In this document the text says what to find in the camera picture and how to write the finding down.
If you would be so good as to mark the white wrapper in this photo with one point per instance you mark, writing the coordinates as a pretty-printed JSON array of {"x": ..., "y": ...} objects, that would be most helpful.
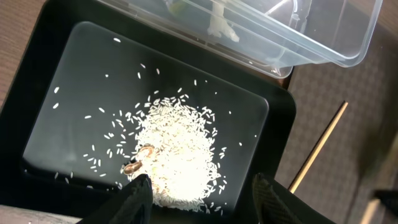
[{"x": 218, "y": 24}]

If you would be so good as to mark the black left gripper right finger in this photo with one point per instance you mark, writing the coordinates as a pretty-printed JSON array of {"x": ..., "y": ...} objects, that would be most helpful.
[{"x": 274, "y": 204}]

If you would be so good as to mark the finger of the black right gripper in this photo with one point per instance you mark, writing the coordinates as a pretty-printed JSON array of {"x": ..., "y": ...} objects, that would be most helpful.
[{"x": 388, "y": 199}]

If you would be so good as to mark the black waste tray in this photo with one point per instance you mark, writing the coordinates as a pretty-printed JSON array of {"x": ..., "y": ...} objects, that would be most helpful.
[{"x": 25, "y": 180}]

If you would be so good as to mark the yellow green drink bottle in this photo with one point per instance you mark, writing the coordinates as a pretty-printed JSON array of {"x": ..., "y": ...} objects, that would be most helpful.
[{"x": 175, "y": 7}]

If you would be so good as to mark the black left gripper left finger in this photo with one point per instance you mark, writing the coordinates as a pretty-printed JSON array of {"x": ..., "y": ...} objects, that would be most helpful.
[{"x": 132, "y": 205}]

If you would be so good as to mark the dark brown serving tray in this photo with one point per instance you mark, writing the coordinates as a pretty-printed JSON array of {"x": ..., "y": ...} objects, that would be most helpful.
[{"x": 339, "y": 183}]

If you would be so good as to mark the clear plastic waste bin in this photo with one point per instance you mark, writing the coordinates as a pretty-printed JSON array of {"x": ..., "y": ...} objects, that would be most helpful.
[{"x": 274, "y": 35}]

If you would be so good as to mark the wooden chopstick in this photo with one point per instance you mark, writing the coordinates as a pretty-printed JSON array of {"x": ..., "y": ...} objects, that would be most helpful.
[
  {"x": 317, "y": 148},
  {"x": 370, "y": 210}
]

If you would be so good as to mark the pile of rice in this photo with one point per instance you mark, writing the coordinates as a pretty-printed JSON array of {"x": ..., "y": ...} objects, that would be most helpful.
[{"x": 177, "y": 155}]

